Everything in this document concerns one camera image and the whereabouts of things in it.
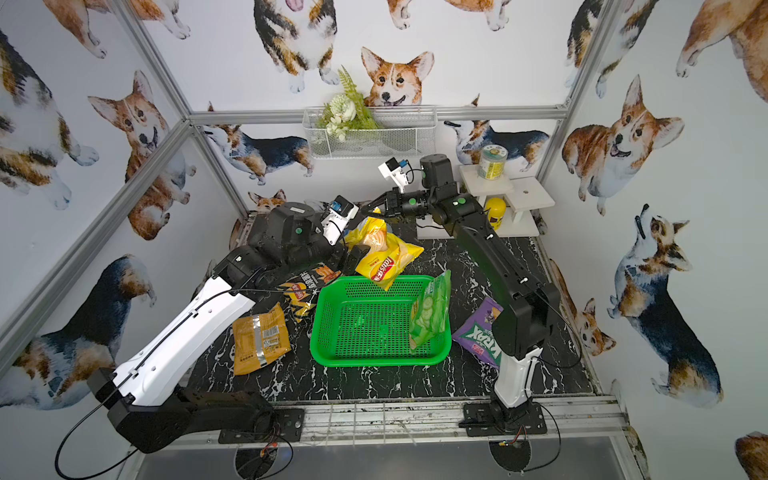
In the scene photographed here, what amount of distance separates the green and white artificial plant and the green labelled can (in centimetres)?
38

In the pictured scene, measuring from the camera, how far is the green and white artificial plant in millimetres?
791

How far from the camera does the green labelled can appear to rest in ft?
3.18
